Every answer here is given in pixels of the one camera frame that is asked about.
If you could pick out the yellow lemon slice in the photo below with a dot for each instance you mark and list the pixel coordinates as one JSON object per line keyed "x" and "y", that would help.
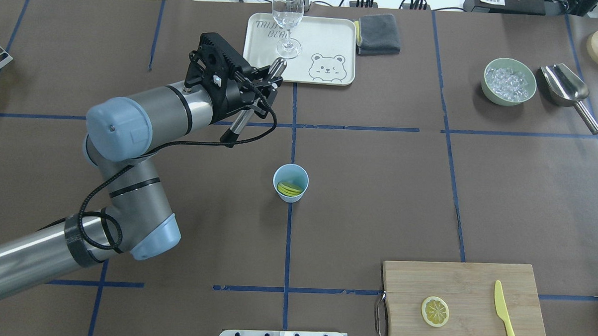
{"x": 289, "y": 189}

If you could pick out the clear wine glass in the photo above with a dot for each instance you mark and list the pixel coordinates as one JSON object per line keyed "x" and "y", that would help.
{"x": 288, "y": 14}

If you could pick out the lemon slice on board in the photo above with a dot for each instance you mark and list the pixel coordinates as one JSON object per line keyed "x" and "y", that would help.
{"x": 435, "y": 311}

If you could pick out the grey folded cloth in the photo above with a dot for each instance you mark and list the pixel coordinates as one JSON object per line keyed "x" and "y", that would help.
{"x": 377, "y": 35}

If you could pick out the steel muddler with black tip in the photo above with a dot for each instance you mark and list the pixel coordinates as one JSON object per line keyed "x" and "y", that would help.
{"x": 258, "y": 90}

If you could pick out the cream bear tray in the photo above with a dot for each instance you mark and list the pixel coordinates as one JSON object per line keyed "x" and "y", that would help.
{"x": 328, "y": 49}

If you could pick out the bamboo cutting board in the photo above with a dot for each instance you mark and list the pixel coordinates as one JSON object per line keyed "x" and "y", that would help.
{"x": 468, "y": 290}

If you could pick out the light blue cup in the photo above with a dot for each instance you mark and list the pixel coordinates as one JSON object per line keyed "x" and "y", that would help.
{"x": 294, "y": 174}

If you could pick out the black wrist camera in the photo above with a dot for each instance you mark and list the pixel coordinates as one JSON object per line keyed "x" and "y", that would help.
{"x": 214, "y": 63}

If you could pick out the green bowl of ice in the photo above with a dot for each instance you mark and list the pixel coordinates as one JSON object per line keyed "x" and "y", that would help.
{"x": 508, "y": 82}

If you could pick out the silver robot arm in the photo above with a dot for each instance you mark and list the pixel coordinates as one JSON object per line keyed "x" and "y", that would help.
{"x": 221, "y": 196}

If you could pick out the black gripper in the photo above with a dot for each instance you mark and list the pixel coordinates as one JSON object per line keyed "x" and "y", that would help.
{"x": 227, "y": 104}

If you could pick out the steel ice scoop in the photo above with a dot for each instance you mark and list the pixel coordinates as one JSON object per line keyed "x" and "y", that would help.
{"x": 567, "y": 89}

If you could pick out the yellow plastic knife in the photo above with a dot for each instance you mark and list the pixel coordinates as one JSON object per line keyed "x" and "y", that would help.
{"x": 501, "y": 308}

